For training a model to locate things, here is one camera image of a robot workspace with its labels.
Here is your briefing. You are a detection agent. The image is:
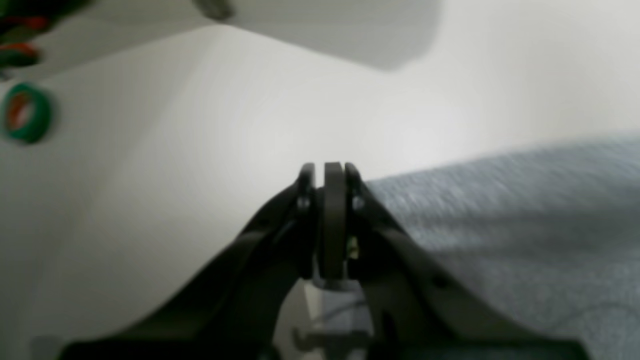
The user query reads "green tape roll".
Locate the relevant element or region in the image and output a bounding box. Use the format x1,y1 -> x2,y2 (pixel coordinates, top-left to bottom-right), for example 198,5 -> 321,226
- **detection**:
0,82 -> 54,144

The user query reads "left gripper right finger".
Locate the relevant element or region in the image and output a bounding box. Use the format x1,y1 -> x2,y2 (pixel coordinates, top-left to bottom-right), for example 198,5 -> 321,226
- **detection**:
324,162 -> 589,360

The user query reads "grey T-shirt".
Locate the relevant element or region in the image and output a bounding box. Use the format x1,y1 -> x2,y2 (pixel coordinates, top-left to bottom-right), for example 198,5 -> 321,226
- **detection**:
367,134 -> 640,360

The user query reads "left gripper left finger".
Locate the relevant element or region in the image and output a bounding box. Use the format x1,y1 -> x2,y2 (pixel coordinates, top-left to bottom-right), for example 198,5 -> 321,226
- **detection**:
60,162 -> 318,360

